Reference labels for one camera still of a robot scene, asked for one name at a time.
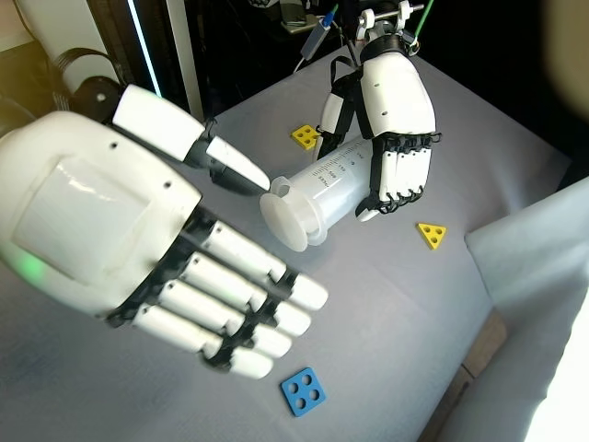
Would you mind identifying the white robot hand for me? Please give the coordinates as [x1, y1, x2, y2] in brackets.
[0, 84, 330, 381]
[315, 50, 443, 225]

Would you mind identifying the large clear plastic syringe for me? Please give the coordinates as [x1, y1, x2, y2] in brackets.
[259, 137, 383, 253]

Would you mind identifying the yellow four-hole square block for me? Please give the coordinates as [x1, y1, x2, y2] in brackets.
[290, 124, 321, 149]

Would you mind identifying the grey adapter with blue plug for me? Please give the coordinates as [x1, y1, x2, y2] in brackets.
[301, 13, 333, 60]

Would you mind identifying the yellow three-hole triangle block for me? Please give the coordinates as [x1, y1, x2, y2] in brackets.
[416, 222, 448, 251]

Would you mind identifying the grey table cloth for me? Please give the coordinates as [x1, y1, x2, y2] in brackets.
[0, 50, 574, 442]

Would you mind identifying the light grey padded panel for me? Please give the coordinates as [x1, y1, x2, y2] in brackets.
[464, 177, 589, 442]

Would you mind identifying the brown cardboard piece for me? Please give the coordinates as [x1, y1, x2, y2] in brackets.
[430, 310, 507, 442]

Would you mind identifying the blue four-hole square block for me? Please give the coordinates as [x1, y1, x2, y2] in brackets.
[279, 366, 329, 418]

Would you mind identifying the white post with light strip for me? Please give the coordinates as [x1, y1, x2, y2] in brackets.
[126, 0, 206, 122]

